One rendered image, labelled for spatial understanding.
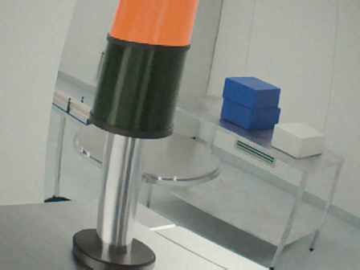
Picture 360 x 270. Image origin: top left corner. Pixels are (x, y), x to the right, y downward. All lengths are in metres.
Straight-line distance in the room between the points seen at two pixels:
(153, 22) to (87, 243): 0.16
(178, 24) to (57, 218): 0.19
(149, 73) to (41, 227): 0.16
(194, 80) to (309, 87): 1.44
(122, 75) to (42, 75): 1.71
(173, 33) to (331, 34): 6.18
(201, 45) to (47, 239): 7.01
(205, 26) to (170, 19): 7.03
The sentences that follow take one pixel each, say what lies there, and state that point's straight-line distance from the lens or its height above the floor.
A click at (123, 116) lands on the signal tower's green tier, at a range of 0.40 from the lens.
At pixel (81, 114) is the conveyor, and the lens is 4.92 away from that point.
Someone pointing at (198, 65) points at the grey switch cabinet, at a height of 0.88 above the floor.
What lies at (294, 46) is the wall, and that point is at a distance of 6.88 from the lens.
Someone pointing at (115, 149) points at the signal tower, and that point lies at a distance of 0.42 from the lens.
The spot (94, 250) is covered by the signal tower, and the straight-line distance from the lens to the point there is 0.45.
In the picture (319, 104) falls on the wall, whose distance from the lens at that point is 6.71.
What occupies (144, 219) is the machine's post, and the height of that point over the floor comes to 2.10.
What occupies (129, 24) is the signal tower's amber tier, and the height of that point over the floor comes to 2.26.
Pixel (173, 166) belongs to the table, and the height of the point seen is 0.93.
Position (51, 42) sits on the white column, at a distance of 2.08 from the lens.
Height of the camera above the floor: 2.32
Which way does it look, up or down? 17 degrees down
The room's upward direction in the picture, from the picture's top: 11 degrees clockwise
